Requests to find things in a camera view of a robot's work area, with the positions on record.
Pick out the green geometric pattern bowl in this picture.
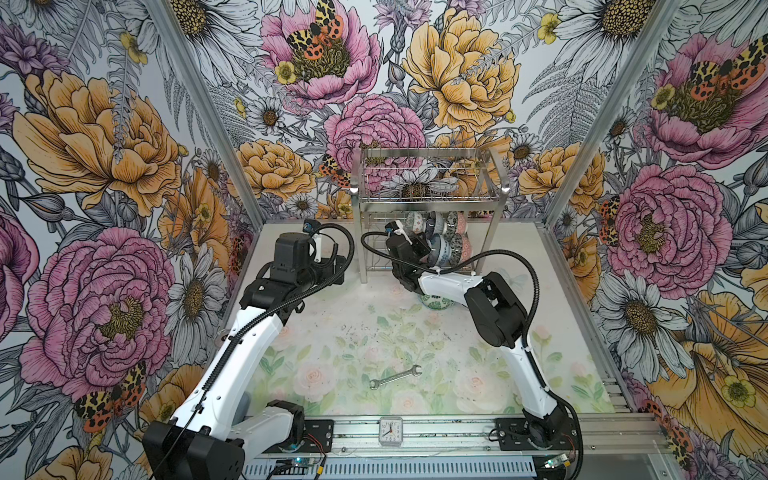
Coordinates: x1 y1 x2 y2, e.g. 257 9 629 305
403 211 428 235

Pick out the blue white floral bowl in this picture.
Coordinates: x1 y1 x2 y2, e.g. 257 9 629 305
427 234 453 268

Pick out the pink rimmed patterned bowl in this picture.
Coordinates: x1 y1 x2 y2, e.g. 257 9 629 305
450 211 467 235

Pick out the dark blue petal bowl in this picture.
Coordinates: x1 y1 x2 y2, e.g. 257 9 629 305
425 211 448 238

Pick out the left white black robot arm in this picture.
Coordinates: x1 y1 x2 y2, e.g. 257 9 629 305
142 255 351 479

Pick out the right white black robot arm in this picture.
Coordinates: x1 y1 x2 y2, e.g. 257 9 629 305
369 226 577 422

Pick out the silver metal dish rack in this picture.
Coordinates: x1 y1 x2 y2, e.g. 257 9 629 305
351 145 511 252

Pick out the green leaf pattern bowl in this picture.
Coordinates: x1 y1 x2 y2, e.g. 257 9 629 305
419 295 454 311

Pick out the silver combination wrench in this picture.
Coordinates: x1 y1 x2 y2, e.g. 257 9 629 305
369 364 423 390

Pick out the small white square clock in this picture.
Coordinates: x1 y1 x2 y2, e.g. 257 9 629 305
378 416 404 448

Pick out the green circuit board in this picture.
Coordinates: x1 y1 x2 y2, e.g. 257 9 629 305
273 457 325 475

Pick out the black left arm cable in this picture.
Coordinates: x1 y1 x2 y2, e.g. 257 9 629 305
143 219 356 480

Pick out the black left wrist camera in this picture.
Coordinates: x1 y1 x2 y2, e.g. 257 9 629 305
270 232 316 285

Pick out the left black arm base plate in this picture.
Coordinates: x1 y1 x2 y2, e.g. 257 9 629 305
266 419 335 454

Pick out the black corrugated cable conduit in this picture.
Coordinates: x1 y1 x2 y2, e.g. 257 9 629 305
359 230 584 480

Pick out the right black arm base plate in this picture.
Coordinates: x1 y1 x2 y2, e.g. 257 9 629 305
489 417 581 451

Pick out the aluminium front rail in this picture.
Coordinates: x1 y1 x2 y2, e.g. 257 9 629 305
305 413 670 459

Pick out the left aluminium corner post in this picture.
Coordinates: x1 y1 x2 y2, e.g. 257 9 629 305
147 1 264 232

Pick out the aluminium corner post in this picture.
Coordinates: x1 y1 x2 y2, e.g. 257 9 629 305
542 0 682 228
147 1 264 232

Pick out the right aluminium corner post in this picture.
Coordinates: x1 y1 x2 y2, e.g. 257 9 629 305
542 0 682 228

